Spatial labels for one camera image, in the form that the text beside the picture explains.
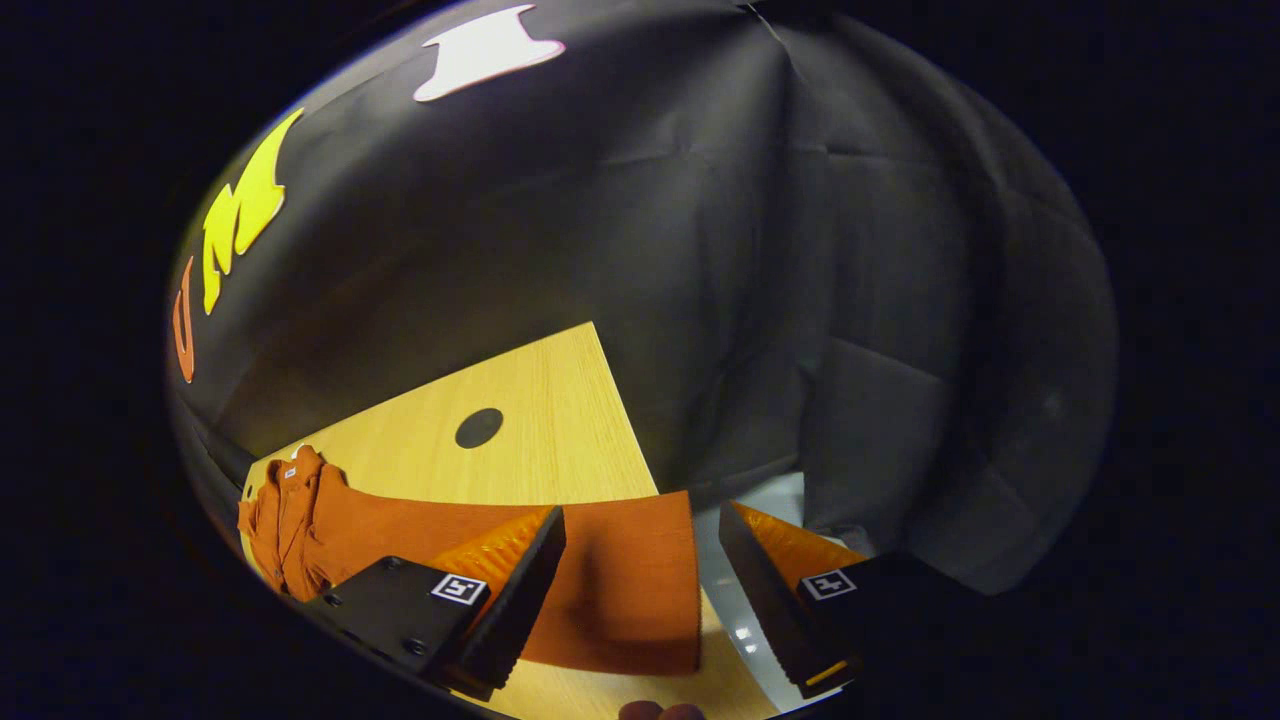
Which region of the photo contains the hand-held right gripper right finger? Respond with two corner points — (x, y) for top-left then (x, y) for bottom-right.
(718, 500), (979, 700)

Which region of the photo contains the black backdrop cloth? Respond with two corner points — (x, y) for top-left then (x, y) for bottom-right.
(165, 0), (1119, 601)

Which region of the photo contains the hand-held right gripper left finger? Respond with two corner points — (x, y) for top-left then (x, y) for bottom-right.
(303, 505), (568, 703)

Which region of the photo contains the black table cable grommet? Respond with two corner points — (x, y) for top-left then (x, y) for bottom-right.
(455, 407), (505, 450)

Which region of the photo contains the rust orange knit garment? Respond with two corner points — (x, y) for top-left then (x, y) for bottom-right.
(237, 445), (703, 676)

